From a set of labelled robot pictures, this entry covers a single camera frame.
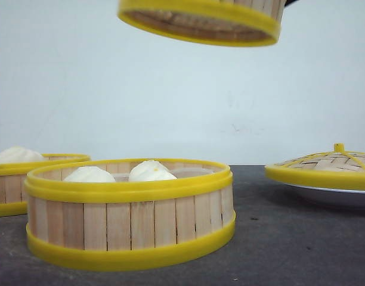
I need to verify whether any white bun front right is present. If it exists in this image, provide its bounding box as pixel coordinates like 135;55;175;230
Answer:
128;160;177;182

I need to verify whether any bamboo steamer basket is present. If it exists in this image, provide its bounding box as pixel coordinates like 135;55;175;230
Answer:
117;0;286;47
0;153;91;217
24;158;236;271

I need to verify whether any white bun front left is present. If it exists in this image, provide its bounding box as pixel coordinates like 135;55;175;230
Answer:
63;166;116;183

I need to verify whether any white plate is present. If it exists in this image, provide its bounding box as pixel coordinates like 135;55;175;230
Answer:
288;184;365;210

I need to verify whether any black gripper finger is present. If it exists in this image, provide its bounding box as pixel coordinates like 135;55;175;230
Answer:
284;0;296;7

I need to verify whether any woven bamboo steamer lid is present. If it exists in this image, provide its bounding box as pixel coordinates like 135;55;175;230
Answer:
265;143;365;191

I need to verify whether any white bun left basket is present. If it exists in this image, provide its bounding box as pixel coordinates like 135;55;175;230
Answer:
0;146;45;164

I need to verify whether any white bun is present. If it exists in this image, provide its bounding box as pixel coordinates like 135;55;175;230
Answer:
128;160;177;182
63;166;116;183

